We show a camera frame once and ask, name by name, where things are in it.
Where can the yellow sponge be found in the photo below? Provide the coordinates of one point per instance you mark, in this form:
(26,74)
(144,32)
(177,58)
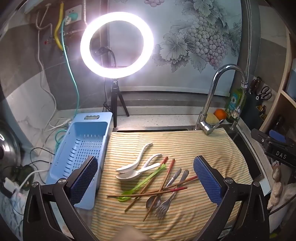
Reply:
(211,119)

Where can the dark green dish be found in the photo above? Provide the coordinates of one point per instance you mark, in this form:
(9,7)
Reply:
(22,172)

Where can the yellow striped cloth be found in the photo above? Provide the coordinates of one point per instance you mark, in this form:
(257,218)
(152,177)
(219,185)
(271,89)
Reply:
(185,148)

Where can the white charger plug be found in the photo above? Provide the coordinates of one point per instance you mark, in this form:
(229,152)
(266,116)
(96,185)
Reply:
(10,185)

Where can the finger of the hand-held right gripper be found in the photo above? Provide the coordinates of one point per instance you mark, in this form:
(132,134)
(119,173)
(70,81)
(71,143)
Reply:
(260,136)
(277,135)

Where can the orange fruit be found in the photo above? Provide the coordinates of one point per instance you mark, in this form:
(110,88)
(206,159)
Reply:
(220,114)

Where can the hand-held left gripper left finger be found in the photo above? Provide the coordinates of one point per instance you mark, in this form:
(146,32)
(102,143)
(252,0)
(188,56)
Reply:
(84,180)

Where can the steel pot lid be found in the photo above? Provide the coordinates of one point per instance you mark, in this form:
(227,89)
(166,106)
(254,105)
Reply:
(9,143)

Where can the black gooseneck phone holder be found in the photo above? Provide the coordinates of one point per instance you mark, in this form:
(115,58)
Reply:
(112,55)

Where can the red-tipped wooden chopstick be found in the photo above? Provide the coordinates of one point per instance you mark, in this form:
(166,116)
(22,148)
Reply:
(175,190)
(185,180)
(159,168)
(167,173)

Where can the blue plastic drain basket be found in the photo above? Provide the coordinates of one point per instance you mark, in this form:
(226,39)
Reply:
(81,129)

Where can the white crumpled bag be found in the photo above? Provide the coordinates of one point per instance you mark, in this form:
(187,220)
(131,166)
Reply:
(17,206)

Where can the black tripod stand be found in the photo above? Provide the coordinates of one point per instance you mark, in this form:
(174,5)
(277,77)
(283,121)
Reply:
(115,92)

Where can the metal spoon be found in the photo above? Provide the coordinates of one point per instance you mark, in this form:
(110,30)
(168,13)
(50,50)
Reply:
(153,201)

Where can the wooden shelf unit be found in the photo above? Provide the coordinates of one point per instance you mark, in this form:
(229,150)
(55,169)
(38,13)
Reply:
(275,111)

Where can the white plastic spork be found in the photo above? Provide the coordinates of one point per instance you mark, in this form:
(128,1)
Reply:
(129,176)

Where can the person's right hand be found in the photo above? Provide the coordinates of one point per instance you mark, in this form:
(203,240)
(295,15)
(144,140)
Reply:
(276,187)

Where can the metal fork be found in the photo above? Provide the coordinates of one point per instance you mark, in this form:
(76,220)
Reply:
(161,206)

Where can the chrome kitchen faucet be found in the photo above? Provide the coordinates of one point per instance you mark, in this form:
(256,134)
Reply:
(211,92)

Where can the green plastic spoon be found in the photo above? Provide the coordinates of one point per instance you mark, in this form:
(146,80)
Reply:
(123,198)
(148,178)

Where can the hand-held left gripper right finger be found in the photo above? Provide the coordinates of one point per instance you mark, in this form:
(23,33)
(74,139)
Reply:
(207,180)

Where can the green dish soap bottle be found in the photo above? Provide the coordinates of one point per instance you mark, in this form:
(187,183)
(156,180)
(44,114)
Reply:
(232,104)

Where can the white wall socket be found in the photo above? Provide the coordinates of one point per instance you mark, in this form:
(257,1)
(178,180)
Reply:
(74,15)

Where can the dark knife holder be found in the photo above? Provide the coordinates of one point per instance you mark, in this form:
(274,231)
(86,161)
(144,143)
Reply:
(252,109)

